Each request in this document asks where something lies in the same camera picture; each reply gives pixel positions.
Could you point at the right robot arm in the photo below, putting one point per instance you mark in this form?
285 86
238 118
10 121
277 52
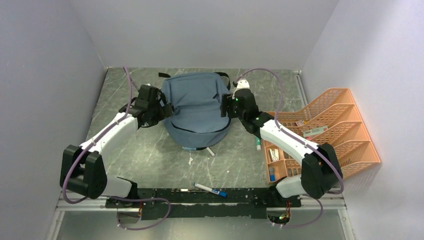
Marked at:
320 170

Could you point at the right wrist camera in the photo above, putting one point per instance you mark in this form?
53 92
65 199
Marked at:
240 85

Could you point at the orange plastic file rack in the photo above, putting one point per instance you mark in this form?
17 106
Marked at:
346 132

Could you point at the white glue stick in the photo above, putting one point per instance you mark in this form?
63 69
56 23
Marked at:
258 144

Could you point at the white marker pen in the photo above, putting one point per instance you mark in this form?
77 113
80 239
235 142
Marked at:
211 152

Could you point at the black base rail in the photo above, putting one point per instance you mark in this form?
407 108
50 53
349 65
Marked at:
198 211

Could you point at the aluminium frame rail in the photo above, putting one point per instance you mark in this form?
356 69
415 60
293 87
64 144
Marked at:
189 197

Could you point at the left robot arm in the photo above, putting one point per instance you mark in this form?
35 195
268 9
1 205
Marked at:
82 169

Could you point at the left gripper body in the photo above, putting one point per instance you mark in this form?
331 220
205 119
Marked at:
158 112

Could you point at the orange desk organizer tray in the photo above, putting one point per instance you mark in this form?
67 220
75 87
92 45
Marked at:
278 163

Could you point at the teal box in rack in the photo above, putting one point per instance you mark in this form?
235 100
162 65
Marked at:
311 133

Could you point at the blue capped marker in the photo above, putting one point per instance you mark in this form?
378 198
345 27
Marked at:
210 190

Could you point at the blue student backpack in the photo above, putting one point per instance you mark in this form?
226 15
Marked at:
196 98

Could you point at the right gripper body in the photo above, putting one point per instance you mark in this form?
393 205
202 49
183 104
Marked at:
232 112

